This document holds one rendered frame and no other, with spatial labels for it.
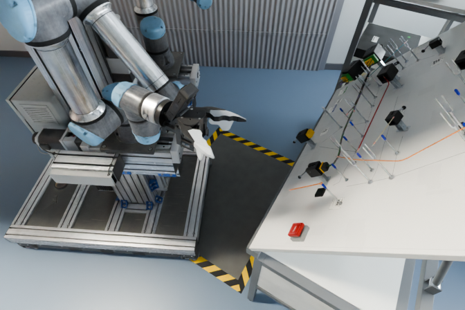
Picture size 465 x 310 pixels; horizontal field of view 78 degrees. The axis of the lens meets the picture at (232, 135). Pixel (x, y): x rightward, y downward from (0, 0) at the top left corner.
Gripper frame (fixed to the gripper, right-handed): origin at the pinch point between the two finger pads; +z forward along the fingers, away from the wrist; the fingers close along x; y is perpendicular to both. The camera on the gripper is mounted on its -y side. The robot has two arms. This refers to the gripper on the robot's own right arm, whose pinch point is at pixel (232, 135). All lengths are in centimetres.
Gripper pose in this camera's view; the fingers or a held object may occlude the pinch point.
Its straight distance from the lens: 65.5
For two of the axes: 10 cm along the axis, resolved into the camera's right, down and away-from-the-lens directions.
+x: -4.9, 5.6, -6.7
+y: -0.7, 7.4, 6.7
